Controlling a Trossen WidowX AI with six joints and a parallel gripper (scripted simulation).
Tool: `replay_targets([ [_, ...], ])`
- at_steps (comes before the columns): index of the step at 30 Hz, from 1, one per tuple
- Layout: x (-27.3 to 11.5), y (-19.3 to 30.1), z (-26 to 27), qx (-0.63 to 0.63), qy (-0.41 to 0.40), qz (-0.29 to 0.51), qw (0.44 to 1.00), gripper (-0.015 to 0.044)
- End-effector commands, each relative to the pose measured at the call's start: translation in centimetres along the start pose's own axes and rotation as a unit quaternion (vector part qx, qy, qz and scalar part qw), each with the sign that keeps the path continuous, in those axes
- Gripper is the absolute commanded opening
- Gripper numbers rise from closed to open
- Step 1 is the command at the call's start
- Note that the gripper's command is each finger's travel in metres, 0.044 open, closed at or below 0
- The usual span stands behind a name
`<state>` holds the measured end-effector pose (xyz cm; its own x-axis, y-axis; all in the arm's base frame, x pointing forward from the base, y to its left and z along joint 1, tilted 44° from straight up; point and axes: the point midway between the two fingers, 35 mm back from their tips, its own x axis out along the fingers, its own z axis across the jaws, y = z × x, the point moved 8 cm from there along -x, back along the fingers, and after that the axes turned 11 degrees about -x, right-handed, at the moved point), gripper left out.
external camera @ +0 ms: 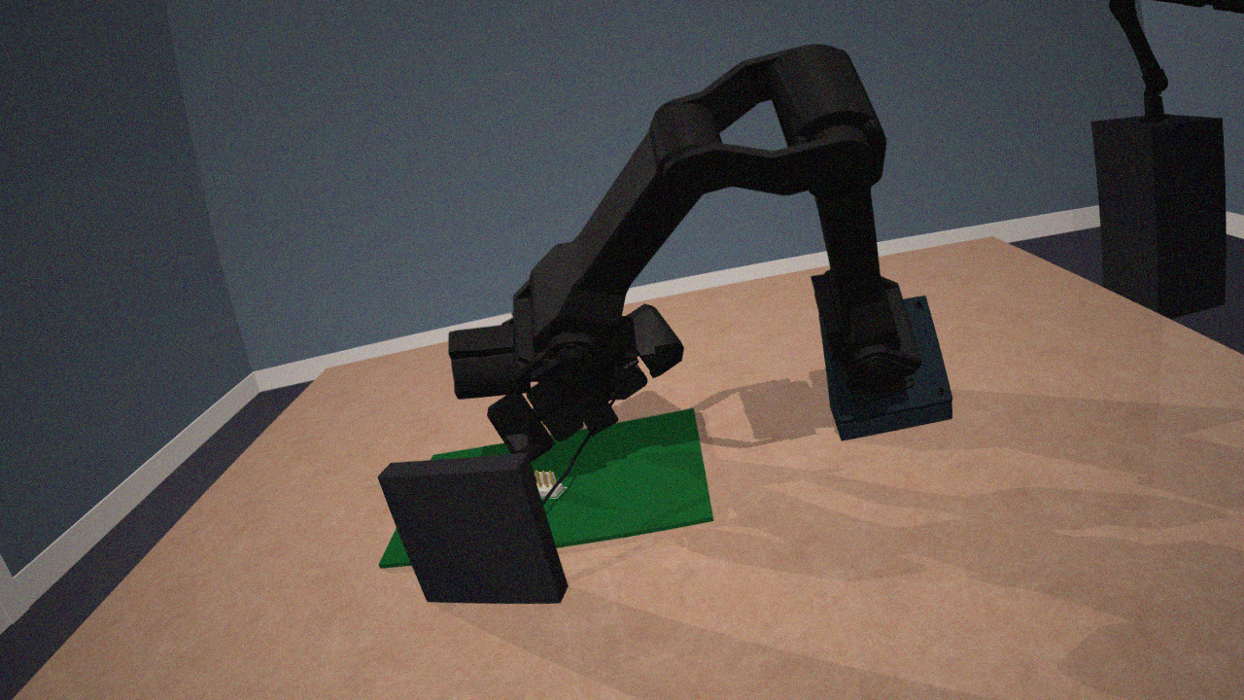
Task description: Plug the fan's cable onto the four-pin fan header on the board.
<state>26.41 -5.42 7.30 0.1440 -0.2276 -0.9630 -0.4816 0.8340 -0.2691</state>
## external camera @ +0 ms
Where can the green circuit board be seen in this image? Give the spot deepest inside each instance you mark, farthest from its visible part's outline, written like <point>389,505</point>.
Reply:
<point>632,478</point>

